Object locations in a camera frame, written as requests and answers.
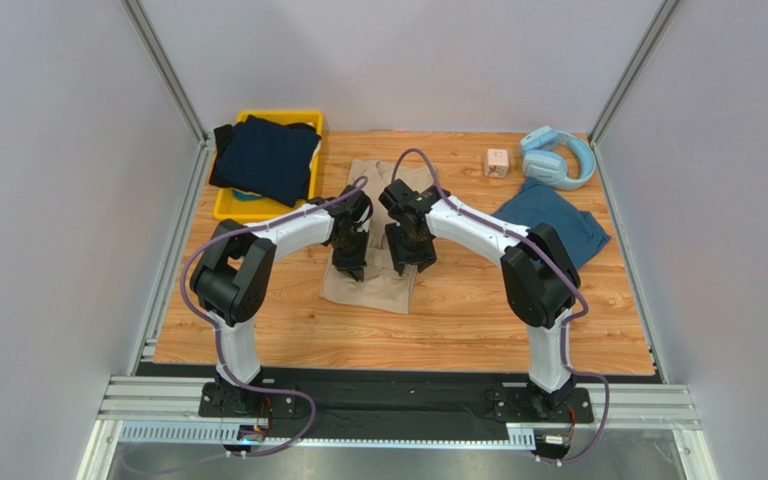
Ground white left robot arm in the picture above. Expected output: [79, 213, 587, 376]
[179, 185, 373, 413]

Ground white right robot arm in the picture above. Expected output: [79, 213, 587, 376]
[379, 180, 581, 410]

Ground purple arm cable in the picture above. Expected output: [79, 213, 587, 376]
[390, 147, 612, 467]
[178, 175, 319, 459]

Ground light blue headphones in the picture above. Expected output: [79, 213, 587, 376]
[519, 126, 597, 191]

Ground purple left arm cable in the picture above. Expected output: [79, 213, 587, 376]
[178, 175, 319, 459]

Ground right aluminium corner post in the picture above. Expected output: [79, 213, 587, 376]
[588, 0, 683, 146]

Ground small pink cube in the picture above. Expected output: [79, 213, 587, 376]
[483, 148, 511, 178]

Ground yellow plastic bin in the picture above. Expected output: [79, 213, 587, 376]
[212, 110, 325, 223]

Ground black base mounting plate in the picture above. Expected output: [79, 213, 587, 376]
[198, 367, 599, 441]

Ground teal folded t-shirt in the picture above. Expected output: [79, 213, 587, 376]
[492, 179, 611, 270]

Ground left aluminium corner post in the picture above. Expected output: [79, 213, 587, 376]
[120, 0, 209, 146]

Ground beige t-shirt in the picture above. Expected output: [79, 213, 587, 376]
[320, 159, 433, 315]

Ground navy blue t-shirt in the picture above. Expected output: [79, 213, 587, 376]
[209, 115, 322, 207]

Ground aluminium corner post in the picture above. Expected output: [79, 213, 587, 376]
[120, 0, 209, 146]
[588, 0, 683, 146]

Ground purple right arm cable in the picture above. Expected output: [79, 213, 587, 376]
[390, 147, 612, 467]

